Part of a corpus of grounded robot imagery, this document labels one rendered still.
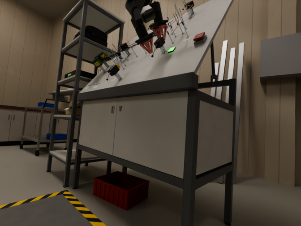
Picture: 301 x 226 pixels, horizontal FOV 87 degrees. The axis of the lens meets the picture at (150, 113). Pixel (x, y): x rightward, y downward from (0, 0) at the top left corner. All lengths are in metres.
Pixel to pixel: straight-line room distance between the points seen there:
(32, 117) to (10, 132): 0.47
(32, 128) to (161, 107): 3.71
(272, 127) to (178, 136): 2.04
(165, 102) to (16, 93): 7.64
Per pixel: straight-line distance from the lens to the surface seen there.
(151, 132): 0.86
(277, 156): 2.69
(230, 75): 2.62
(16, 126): 4.21
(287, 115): 2.69
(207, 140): 0.85
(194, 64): 0.78
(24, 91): 8.26
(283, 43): 2.77
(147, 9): 0.98
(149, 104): 0.88
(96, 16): 2.24
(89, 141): 1.42
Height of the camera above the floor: 0.63
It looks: 4 degrees up
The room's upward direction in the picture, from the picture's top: 4 degrees clockwise
